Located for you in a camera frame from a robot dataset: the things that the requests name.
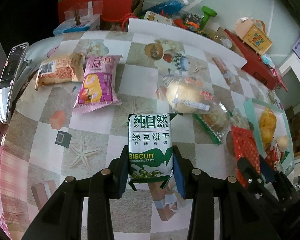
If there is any red patterned snack packet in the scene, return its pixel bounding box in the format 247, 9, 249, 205
231, 126, 261, 189

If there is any small cream round pastry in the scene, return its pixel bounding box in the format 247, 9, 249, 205
276, 135, 289, 152

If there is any green white biscuit pack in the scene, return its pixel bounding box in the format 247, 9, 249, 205
128, 113, 173, 184

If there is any yellow cake packet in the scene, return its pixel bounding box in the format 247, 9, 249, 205
259, 107, 277, 150

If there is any green edged round cake packet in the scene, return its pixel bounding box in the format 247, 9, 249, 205
193, 111, 231, 145

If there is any pink snack packet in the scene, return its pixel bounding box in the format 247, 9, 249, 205
72, 55, 122, 114

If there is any clear round bun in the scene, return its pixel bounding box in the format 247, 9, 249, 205
157, 74, 228, 115

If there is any orange bread packet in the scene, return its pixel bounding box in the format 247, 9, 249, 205
35, 53, 84, 90

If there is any dark red biscuit packet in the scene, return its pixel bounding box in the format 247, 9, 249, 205
265, 144, 281, 171

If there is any green foil snack packet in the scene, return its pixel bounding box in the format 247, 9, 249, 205
281, 151, 295, 175

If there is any teal rimmed white tray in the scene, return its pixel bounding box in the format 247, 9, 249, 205
244, 99, 294, 175

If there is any floral checkered tablecloth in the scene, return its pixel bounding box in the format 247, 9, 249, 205
0, 31, 290, 239

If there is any red gift box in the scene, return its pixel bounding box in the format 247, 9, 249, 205
224, 29, 276, 90

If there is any light blue tissue pack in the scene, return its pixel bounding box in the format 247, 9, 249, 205
261, 54, 275, 68

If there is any smartphone on stand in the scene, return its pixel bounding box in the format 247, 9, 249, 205
0, 42, 29, 124

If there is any clear tissue box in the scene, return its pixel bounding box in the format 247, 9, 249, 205
53, 1, 103, 36

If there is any red paper bag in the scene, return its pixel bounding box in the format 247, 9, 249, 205
57, 0, 143, 30

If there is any green dumbbell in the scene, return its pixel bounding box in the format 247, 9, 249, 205
200, 6, 217, 30

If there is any blue plastic bottle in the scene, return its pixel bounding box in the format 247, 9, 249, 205
140, 0, 189, 16

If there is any white shelf frame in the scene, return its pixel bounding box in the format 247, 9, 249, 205
279, 52, 300, 83

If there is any wooden toy box with handle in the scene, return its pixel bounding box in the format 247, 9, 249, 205
234, 17, 273, 56

